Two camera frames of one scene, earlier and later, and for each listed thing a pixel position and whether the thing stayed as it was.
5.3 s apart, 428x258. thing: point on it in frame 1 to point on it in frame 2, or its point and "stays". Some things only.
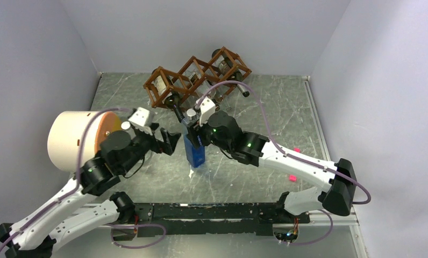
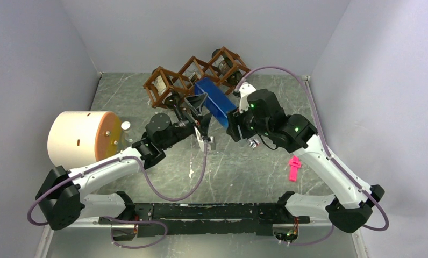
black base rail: [213, 219] stays
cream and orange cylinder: [65, 134] stays
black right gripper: [195, 130] to [234, 118]
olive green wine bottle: [233, 74] stays
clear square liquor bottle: [206, 86] to [194, 77]
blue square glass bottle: [194, 155] to [217, 102]
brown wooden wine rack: [214, 78] stays
